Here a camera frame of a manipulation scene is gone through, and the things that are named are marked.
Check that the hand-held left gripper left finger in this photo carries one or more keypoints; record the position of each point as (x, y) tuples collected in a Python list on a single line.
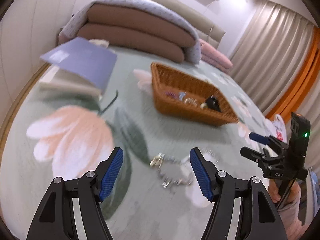
[(111, 175)]

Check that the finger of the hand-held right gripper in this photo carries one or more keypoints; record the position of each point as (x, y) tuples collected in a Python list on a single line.
[(252, 153), (257, 137)]

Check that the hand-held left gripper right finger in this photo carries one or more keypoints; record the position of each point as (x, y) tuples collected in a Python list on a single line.
[(201, 175)]

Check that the black wrist watch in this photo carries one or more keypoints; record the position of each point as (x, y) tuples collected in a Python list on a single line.
[(212, 103)]

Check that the brown wicker basket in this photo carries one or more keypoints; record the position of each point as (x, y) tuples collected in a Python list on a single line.
[(180, 112)]

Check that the person's right forearm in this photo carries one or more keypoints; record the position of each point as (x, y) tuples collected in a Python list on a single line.
[(292, 217)]

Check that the person's right hand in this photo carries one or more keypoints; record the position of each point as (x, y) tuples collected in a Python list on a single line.
[(274, 191)]

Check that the white plastic bag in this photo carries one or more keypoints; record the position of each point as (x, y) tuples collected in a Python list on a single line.
[(277, 127)]

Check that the green floral bedspread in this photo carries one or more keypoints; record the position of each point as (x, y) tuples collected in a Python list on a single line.
[(75, 130)]

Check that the orange curtain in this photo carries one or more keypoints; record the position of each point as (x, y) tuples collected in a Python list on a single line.
[(305, 72)]

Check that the beige curtain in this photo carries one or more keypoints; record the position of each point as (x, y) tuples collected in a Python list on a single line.
[(270, 55)]

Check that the pink folded blanket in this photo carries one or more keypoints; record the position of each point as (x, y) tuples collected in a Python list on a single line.
[(215, 57)]

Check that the blue cover book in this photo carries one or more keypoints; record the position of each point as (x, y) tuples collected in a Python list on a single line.
[(82, 60)]

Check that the white crumpled cloth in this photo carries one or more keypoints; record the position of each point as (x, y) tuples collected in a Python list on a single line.
[(98, 43)]

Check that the brown pillow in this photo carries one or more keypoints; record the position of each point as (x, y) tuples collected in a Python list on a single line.
[(140, 22), (130, 40)]

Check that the folded brown quilt stack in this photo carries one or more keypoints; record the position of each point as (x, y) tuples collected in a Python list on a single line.
[(150, 7)]

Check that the white wardrobe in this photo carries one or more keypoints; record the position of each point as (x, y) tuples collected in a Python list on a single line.
[(30, 17)]

